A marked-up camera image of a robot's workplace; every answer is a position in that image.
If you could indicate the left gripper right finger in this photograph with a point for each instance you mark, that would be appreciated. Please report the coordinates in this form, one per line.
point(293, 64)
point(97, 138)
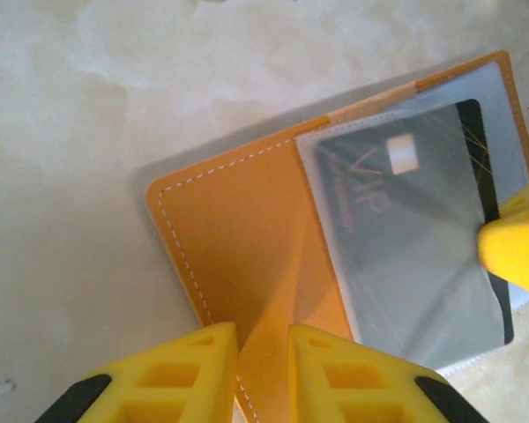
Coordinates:
point(308, 365)

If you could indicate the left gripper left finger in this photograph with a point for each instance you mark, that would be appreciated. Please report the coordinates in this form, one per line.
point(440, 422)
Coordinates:
point(216, 352)

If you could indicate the orange leather card holder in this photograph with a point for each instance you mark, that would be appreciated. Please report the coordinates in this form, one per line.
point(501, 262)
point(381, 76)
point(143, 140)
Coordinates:
point(238, 242)

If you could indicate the black credit card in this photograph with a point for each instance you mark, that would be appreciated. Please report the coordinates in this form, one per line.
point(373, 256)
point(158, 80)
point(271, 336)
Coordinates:
point(401, 229)

